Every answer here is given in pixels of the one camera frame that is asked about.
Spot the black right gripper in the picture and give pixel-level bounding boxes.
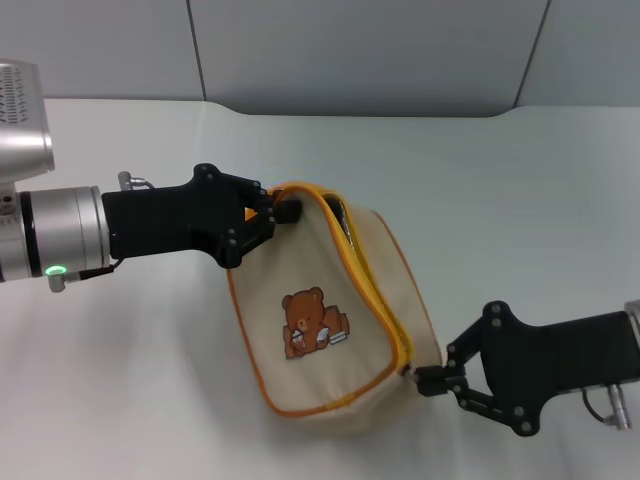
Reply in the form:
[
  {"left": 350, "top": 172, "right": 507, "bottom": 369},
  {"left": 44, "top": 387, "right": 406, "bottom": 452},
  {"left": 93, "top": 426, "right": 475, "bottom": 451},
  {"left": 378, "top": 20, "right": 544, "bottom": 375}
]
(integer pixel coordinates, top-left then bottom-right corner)
[{"left": 413, "top": 298, "right": 640, "bottom": 440}]

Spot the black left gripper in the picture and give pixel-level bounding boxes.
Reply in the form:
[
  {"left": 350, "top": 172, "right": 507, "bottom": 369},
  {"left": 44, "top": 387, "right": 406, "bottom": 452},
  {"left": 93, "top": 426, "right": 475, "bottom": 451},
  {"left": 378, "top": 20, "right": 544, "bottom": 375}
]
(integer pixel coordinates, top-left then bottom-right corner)
[{"left": 101, "top": 163, "right": 302, "bottom": 270}]

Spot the beige bear food bag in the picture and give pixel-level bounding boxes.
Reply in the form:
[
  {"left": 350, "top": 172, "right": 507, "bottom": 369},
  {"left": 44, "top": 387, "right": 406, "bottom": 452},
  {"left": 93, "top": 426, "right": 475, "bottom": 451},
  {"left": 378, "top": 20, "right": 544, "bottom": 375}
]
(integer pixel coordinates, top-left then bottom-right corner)
[{"left": 224, "top": 179, "right": 447, "bottom": 437}]

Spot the silver gripper plug connector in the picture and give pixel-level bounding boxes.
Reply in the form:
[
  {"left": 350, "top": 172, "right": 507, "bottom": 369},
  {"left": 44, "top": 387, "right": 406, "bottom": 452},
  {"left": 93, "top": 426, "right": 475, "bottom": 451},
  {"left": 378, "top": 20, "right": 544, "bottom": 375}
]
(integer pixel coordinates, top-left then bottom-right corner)
[{"left": 117, "top": 170, "right": 157, "bottom": 192}]

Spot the silver plug with black cable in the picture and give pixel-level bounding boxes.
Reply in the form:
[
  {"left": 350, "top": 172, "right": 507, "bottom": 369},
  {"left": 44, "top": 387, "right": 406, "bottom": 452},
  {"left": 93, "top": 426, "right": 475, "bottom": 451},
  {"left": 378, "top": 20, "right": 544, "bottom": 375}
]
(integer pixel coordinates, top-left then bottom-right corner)
[{"left": 582, "top": 382, "right": 633, "bottom": 429}]

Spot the silver wrist plug with cable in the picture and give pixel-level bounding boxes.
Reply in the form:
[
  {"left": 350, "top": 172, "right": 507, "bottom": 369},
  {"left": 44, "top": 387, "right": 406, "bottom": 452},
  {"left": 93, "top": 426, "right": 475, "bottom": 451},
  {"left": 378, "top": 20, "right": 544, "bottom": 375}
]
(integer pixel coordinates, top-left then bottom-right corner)
[{"left": 46, "top": 263, "right": 122, "bottom": 294}]

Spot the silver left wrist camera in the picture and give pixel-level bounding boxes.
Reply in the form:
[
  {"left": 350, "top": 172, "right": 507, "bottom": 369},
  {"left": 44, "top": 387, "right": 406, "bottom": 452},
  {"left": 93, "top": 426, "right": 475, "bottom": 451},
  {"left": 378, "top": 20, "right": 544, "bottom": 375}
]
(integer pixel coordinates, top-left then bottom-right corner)
[{"left": 0, "top": 59, "right": 56, "bottom": 187}]

